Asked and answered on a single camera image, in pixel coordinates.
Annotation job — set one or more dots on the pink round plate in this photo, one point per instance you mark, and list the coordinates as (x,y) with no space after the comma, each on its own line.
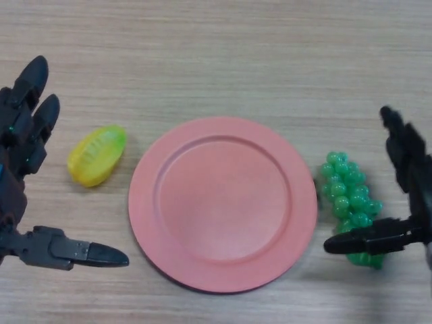
(222,206)

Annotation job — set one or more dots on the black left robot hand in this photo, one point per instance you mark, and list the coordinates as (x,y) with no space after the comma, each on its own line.
(20,135)

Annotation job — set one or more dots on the yellow green starfruit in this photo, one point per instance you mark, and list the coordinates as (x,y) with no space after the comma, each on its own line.
(96,157)

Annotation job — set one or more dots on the green grape bunch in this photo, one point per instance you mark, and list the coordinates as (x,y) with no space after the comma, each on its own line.
(347,192)

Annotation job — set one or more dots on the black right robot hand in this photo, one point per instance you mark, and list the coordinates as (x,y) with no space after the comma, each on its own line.
(410,162)

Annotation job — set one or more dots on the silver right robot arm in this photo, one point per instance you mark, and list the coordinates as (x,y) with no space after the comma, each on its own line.
(429,256)

